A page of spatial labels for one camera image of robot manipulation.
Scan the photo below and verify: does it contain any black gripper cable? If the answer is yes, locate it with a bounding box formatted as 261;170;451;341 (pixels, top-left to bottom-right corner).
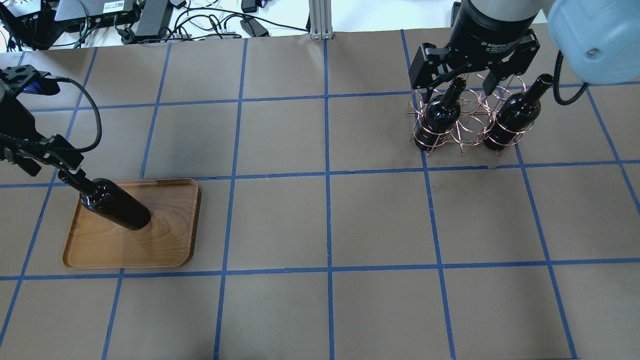
50;76;104;154

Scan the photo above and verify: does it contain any dark wine bottle far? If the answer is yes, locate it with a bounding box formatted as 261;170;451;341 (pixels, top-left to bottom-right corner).
483;73;554;152

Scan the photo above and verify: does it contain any dark wine bottle handled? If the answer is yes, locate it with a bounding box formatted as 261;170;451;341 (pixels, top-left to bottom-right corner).
57;170;151;231

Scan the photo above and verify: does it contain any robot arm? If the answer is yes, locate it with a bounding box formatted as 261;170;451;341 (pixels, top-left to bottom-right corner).
408;0;640;101

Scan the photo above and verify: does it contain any wooden tray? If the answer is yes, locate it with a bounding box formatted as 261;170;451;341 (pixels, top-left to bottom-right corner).
62;178;201;269

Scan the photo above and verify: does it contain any copper wire wine basket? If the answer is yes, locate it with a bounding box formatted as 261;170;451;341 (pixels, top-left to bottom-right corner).
409;75;542;155

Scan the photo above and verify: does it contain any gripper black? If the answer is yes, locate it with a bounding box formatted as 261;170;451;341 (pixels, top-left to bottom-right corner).
408;0;542;112
0;64;89;183

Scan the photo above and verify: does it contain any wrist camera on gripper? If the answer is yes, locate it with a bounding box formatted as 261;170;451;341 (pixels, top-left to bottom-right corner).
18;77;61;96

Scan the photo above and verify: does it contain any aluminium frame post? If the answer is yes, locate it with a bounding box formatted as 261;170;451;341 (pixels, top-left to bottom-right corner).
308;0;334;40

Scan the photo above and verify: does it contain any black laptop power brick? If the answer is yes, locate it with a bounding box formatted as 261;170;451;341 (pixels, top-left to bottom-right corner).
134;0;173;43

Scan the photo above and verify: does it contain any dark wine bottle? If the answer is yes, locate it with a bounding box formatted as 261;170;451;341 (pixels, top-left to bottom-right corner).
413;77;467;152
483;73;554;152

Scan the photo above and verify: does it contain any dark wine bottle middle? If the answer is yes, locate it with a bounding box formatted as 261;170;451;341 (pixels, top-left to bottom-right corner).
413;77;467;152

